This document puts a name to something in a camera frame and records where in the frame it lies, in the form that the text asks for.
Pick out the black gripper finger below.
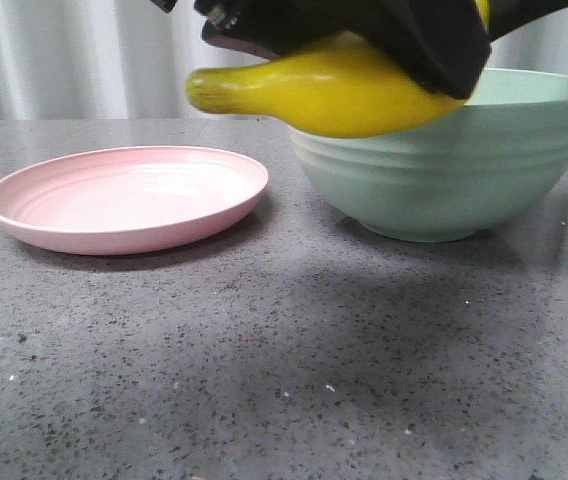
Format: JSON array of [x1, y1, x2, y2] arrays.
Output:
[[194, 0, 490, 99], [488, 0, 568, 40]]

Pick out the yellow banana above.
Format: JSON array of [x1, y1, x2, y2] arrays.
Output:
[[186, 1, 490, 138]]

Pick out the green bowl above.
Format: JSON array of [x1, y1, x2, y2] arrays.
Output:
[[290, 68, 568, 242]]

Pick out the pink plate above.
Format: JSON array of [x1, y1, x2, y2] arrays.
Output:
[[0, 146, 269, 255]]

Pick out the white pleated curtain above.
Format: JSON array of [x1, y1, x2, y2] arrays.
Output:
[[0, 0, 568, 122]]

